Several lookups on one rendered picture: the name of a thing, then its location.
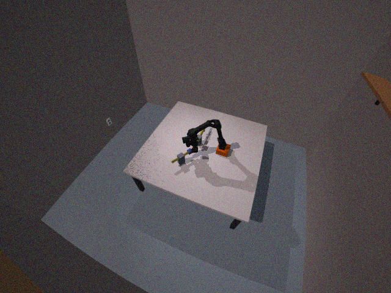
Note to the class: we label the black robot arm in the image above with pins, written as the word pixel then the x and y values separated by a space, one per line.
pixel 192 133

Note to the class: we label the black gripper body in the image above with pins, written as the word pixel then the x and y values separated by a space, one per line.
pixel 194 149

